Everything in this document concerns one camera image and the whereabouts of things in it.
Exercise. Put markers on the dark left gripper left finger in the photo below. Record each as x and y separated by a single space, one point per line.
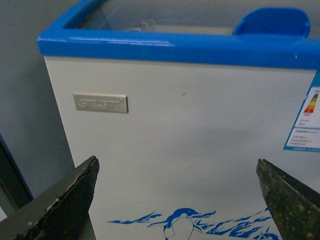
59 212

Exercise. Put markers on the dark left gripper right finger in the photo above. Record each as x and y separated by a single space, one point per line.
294 207

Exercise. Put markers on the glass sliding freezer lid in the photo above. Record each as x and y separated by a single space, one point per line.
294 18

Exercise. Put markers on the grey cabinet beside freezer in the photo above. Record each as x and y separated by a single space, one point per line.
14 191

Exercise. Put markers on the energy label sticker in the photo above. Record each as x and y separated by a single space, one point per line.
305 133

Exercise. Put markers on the silver brand nameplate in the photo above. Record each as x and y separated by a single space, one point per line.
101 103

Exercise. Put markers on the white blue chest freezer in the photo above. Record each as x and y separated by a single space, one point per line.
202 110

